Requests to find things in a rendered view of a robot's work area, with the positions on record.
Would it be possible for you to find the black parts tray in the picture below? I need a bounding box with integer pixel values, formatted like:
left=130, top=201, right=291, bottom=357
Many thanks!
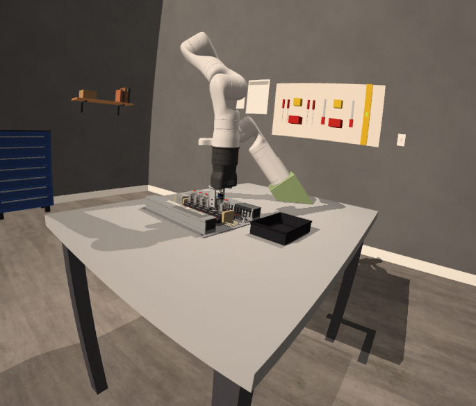
left=250, top=212, right=312, bottom=245

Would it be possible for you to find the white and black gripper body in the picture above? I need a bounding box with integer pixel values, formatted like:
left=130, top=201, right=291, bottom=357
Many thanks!
left=199, top=129, right=240, bottom=189

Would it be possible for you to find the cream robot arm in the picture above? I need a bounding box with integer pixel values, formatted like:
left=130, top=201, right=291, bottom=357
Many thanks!
left=181, top=32, right=290, bottom=186

